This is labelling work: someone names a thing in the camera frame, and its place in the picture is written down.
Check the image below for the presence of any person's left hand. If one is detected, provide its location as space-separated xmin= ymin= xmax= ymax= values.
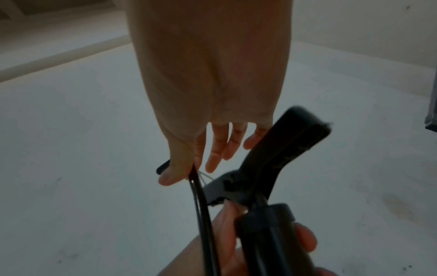
xmin=160 ymin=201 xmax=342 ymax=276

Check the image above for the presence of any black tripod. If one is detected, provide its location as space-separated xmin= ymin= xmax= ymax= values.
xmin=199 ymin=105 xmax=334 ymax=276

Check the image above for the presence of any black cable with clips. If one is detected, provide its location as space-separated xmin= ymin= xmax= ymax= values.
xmin=155 ymin=160 xmax=221 ymax=276

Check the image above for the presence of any person's right hand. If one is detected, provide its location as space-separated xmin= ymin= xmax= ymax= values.
xmin=123 ymin=0 xmax=295 ymax=187

